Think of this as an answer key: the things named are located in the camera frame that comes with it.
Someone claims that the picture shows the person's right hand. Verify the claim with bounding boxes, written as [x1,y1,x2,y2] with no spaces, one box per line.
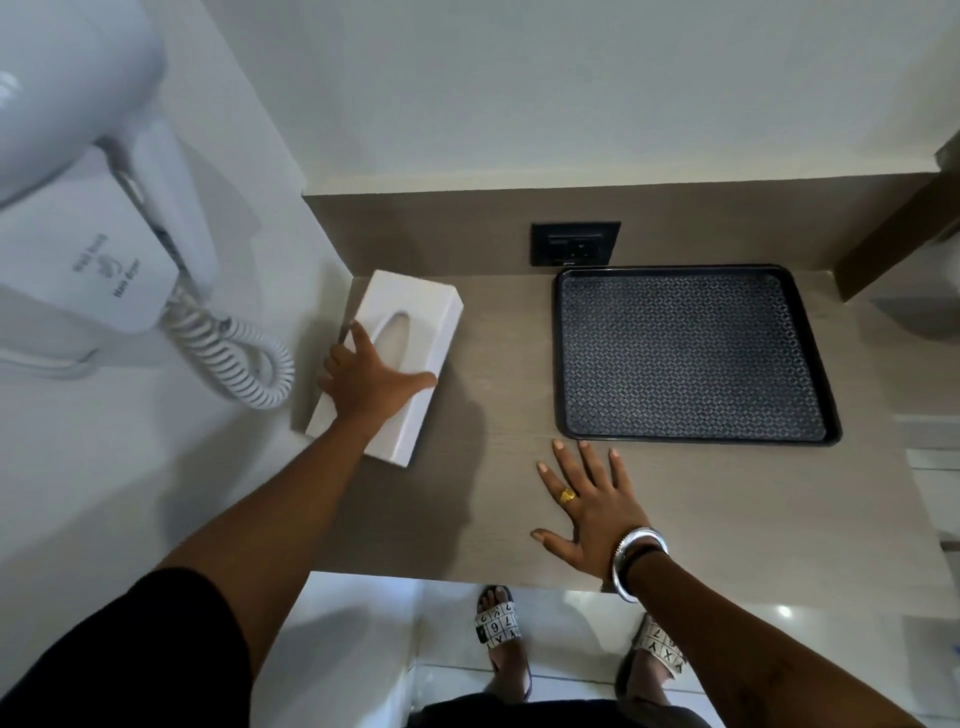
[531,439,655,583]

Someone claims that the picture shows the person's left hand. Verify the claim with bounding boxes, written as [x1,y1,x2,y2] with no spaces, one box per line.
[318,320,438,444]

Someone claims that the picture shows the white tissue box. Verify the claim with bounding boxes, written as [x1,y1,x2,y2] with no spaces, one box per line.
[305,270,465,469]

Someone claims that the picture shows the person's right forearm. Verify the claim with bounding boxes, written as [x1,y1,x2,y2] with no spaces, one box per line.
[624,547,935,728]

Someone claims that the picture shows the person's left forearm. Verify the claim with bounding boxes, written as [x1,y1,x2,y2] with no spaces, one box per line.
[153,416,384,676]

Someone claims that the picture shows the silver bangle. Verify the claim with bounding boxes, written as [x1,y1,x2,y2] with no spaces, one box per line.
[610,526,670,604]

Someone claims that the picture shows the black wrist band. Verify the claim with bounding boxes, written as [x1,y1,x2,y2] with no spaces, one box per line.
[622,541,671,580]

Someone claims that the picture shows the white patterned sandal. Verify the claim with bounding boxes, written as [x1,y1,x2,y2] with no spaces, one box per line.
[615,613,688,702]
[473,585,535,703]

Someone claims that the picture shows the black textured tray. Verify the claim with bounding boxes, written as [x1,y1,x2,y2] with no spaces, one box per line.
[553,264,843,447]

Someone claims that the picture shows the black shorts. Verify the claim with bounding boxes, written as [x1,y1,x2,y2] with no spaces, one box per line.
[407,693,727,728]

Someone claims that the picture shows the black shirt sleeve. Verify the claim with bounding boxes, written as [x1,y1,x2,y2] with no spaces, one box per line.
[0,567,254,728]

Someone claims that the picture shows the white coiled cord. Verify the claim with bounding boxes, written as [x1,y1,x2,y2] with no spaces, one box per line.
[159,287,297,411]

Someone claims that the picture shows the black wall power outlet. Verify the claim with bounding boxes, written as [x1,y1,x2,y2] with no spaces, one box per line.
[531,220,622,267]

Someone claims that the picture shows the white hair dryer wall mount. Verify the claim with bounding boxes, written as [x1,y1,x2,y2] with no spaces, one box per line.
[0,112,220,336]

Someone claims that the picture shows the white wall hair dryer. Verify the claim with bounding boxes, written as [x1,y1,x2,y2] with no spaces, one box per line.
[0,0,168,211]

